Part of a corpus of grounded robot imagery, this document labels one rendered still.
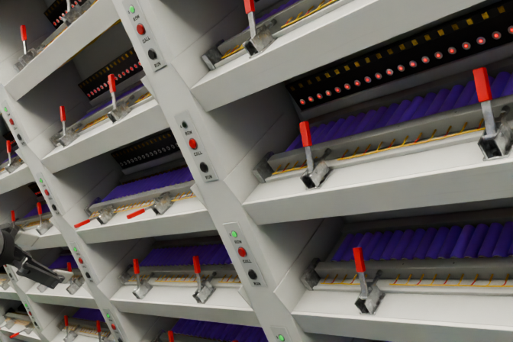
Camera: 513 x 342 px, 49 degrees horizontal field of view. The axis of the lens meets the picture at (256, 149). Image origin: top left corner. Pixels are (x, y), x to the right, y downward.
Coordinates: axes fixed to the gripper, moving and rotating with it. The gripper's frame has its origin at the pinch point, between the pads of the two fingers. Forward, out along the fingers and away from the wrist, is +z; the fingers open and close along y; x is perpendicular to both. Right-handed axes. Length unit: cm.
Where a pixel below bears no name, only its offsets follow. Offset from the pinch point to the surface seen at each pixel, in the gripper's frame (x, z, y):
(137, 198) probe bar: 24.8, -4.6, 10.5
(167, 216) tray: 27.7, -15.9, 24.5
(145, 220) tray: 23.4, -10.7, 18.6
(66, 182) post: 13.6, 7.6, -15.3
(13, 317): -66, 104, -61
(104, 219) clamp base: 15.0, 1.4, 3.8
